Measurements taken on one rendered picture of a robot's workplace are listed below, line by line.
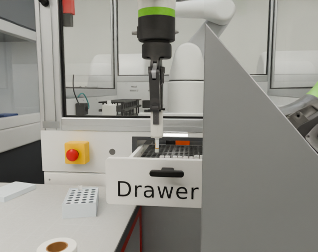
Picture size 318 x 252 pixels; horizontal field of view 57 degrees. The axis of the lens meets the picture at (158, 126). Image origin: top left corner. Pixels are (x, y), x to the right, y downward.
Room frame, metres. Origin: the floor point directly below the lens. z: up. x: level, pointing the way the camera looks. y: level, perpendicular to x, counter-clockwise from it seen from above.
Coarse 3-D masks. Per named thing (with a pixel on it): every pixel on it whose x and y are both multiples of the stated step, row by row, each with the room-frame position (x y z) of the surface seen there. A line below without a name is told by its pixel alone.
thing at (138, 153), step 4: (140, 144) 1.00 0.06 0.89; (144, 144) 1.00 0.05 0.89; (148, 144) 1.00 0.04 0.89; (152, 144) 1.00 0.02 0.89; (160, 144) 1.00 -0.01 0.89; (164, 144) 1.00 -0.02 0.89; (168, 144) 1.00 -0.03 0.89; (172, 144) 1.00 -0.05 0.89; (140, 148) 0.94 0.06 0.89; (144, 148) 1.00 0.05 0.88; (136, 152) 0.87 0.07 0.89; (140, 152) 0.94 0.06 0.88; (132, 156) 0.82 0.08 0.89; (136, 156) 0.87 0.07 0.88
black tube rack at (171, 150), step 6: (150, 150) 0.87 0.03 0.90; (162, 150) 0.87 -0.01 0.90; (168, 150) 0.87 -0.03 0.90; (174, 150) 0.87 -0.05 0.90; (180, 150) 0.88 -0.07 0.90; (186, 150) 0.88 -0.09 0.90; (192, 150) 0.87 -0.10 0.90; (198, 150) 0.87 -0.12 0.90; (144, 156) 0.79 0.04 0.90; (150, 156) 0.79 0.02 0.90; (156, 156) 0.79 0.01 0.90
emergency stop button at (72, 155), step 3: (69, 150) 0.91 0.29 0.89; (72, 150) 0.91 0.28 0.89; (75, 150) 0.92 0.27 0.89; (66, 153) 0.92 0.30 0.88; (69, 153) 0.91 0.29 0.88; (72, 153) 0.91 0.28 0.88; (75, 153) 0.91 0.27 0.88; (66, 156) 0.92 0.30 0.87; (69, 156) 0.91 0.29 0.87; (72, 156) 0.91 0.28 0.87; (75, 156) 0.91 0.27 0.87; (69, 159) 0.91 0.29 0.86; (72, 159) 0.91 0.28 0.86; (75, 159) 0.92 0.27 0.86
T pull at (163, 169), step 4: (164, 168) 0.63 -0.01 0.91; (168, 168) 0.63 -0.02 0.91; (172, 168) 0.63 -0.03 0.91; (152, 172) 0.61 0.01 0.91; (156, 172) 0.61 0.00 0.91; (160, 172) 0.60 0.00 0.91; (164, 172) 0.60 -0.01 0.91; (168, 172) 0.60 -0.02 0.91; (172, 172) 0.60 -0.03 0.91; (176, 172) 0.60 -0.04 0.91; (180, 172) 0.60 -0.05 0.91; (156, 176) 0.61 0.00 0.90; (160, 176) 0.61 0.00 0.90; (164, 176) 0.60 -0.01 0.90; (168, 176) 0.60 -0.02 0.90; (172, 176) 0.60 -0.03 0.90; (176, 176) 0.60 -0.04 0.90; (180, 176) 0.60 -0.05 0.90
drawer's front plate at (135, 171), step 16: (112, 160) 0.65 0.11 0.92; (128, 160) 0.65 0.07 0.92; (144, 160) 0.64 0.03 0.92; (160, 160) 0.64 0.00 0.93; (176, 160) 0.64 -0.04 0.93; (192, 160) 0.63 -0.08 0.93; (112, 176) 0.65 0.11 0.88; (128, 176) 0.65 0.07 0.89; (144, 176) 0.64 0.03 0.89; (192, 176) 0.63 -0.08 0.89; (112, 192) 0.65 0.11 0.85
